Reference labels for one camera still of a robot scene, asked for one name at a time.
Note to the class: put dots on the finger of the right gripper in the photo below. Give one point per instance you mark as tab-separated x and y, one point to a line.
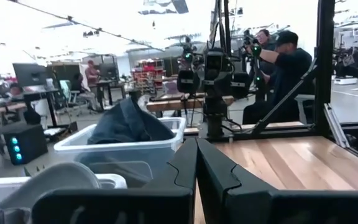
219	87
210	87

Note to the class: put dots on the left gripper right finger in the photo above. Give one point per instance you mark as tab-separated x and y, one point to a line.
244	205

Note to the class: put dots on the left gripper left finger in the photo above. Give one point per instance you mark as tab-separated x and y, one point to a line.
166	202

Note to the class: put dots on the blue cap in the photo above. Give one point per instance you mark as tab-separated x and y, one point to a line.
126	124

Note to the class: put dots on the light grey cap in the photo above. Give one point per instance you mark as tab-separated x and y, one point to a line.
61	180

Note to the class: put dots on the black background robot arm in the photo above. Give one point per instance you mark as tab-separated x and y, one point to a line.
257	68

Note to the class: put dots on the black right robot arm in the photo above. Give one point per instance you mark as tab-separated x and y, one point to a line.
214	118

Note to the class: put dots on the wooden table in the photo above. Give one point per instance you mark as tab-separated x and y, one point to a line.
172	104

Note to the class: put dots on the red storage shelves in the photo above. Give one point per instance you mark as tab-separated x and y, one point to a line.
148	74

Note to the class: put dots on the clear plastic bin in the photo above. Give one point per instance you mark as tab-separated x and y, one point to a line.
120	155
110	182

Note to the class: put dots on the person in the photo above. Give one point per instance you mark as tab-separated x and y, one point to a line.
84	93
291	71
264	37
15	90
91	73

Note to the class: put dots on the office chair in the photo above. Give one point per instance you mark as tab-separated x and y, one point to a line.
68	93

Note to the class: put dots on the white flat object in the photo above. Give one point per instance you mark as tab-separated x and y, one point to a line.
346	81

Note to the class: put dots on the black desk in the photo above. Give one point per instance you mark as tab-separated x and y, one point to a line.
40	93

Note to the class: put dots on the black box with blue lights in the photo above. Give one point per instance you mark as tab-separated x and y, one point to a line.
26	144

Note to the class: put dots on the black monitor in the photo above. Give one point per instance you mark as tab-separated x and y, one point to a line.
30	74

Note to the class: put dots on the black aluminium frame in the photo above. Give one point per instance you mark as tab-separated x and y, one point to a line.
323	62

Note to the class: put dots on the silver bracket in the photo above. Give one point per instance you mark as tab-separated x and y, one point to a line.
334	124

